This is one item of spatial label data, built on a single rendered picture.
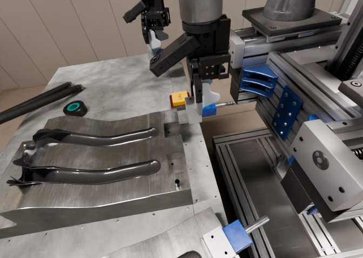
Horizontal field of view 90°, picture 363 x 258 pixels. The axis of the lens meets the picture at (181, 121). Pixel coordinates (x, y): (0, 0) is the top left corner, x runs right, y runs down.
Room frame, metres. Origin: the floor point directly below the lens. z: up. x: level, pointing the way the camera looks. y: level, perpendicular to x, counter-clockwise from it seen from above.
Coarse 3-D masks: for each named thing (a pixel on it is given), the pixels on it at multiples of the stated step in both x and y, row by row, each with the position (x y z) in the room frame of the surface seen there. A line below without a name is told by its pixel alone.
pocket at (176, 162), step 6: (168, 156) 0.26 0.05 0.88; (174, 156) 0.26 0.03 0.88; (180, 156) 0.26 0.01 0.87; (168, 162) 0.25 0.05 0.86; (174, 162) 0.25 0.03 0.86; (180, 162) 0.25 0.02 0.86; (168, 168) 0.23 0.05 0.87; (174, 168) 0.23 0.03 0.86; (180, 168) 0.23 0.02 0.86; (186, 168) 0.22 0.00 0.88
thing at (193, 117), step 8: (192, 96) 0.39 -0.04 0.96; (192, 104) 0.35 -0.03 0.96; (216, 104) 0.36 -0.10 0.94; (224, 104) 0.36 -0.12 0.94; (232, 104) 0.36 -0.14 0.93; (192, 112) 0.34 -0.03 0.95; (208, 112) 0.34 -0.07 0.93; (216, 112) 0.34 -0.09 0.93; (192, 120) 0.34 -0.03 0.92; (200, 120) 0.34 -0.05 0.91
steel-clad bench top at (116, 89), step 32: (96, 64) 1.00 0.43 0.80; (128, 64) 0.95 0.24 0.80; (96, 96) 0.69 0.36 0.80; (128, 96) 0.65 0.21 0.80; (160, 96) 0.62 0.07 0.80; (32, 128) 0.54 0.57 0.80; (192, 128) 0.41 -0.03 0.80; (0, 160) 0.40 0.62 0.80; (192, 160) 0.29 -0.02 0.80; (192, 192) 0.20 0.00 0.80; (96, 224) 0.15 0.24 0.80; (128, 224) 0.14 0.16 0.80; (160, 224) 0.13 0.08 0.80; (224, 224) 0.11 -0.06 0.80; (0, 256) 0.12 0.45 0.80; (32, 256) 0.11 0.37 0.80; (64, 256) 0.10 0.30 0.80; (96, 256) 0.09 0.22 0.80
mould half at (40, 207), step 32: (64, 128) 0.36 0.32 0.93; (96, 128) 0.38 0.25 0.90; (128, 128) 0.37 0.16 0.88; (160, 128) 0.35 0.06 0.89; (32, 160) 0.27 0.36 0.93; (64, 160) 0.27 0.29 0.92; (96, 160) 0.27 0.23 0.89; (128, 160) 0.26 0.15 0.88; (160, 160) 0.25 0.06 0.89; (0, 192) 0.24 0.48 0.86; (32, 192) 0.19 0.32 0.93; (64, 192) 0.19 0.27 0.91; (96, 192) 0.19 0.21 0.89; (128, 192) 0.18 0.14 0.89; (160, 192) 0.17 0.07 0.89; (0, 224) 0.16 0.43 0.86; (32, 224) 0.16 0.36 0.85; (64, 224) 0.16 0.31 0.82
